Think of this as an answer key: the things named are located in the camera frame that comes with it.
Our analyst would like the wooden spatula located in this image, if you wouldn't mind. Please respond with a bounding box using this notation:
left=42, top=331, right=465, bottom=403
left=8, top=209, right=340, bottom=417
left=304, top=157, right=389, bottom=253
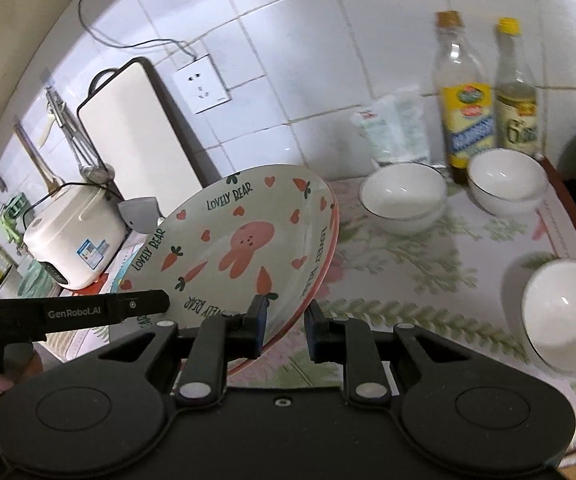
left=13, top=122, right=64, bottom=193

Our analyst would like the floral tablecloth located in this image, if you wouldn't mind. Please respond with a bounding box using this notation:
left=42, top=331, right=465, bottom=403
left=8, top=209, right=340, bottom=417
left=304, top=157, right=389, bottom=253
left=43, top=157, right=576, bottom=480

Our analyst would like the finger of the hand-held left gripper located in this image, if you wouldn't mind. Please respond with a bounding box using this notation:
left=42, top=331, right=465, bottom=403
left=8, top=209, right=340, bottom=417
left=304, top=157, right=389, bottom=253
left=113, top=290, right=171, bottom=322

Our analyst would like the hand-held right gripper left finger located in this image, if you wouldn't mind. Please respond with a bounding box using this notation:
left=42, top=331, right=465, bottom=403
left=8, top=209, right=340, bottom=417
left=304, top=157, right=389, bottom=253
left=98, top=294, right=269, bottom=408

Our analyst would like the clear white vinegar bottle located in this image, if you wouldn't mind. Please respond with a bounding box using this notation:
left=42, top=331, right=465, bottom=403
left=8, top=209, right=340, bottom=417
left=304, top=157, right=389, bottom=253
left=494, top=17, right=542, bottom=161

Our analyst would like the white cutting board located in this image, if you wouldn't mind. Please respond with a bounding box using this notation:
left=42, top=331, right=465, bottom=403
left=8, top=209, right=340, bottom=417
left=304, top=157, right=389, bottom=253
left=76, top=56, right=221, bottom=201

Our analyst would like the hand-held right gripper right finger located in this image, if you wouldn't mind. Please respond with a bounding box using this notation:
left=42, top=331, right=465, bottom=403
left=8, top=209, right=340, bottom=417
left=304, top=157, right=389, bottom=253
left=304, top=300, right=473, bottom=406

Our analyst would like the thin dark cable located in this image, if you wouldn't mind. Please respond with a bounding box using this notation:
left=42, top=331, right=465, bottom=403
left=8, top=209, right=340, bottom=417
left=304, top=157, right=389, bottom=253
left=77, top=0, right=199, bottom=61

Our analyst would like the yellow label cooking wine bottle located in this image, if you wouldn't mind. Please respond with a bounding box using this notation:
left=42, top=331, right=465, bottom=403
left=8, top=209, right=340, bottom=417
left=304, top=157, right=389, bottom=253
left=432, top=10, right=498, bottom=186

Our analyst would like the pink rimmed plate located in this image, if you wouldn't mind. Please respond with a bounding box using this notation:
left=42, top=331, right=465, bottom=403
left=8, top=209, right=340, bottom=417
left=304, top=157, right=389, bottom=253
left=225, top=175, right=341, bottom=376

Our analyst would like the white wall socket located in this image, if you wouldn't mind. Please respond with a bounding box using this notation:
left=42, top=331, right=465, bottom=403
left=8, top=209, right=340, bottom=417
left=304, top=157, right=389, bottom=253
left=172, top=54, right=232, bottom=116

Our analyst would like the white bowl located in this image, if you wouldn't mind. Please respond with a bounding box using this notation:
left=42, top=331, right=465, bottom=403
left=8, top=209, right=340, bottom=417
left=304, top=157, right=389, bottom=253
left=466, top=148, right=549, bottom=217
left=520, top=259, right=576, bottom=373
left=359, top=162, right=447, bottom=235

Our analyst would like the bunny and carrot print plate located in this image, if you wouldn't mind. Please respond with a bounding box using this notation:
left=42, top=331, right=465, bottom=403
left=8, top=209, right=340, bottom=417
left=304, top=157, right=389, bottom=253
left=118, top=164, right=339, bottom=356

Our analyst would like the white rice cooker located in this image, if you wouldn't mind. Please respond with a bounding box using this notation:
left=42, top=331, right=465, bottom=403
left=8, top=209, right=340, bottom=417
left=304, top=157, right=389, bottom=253
left=22, top=181, right=130, bottom=291

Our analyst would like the white plastic salt bag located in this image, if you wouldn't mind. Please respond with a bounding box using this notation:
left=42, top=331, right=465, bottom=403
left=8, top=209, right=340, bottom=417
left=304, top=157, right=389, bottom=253
left=352, top=95, right=433, bottom=167

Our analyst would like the grey plastic scoop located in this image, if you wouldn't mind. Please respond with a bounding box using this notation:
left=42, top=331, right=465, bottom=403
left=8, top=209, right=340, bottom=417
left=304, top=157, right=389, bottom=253
left=117, top=197, right=161, bottom=235

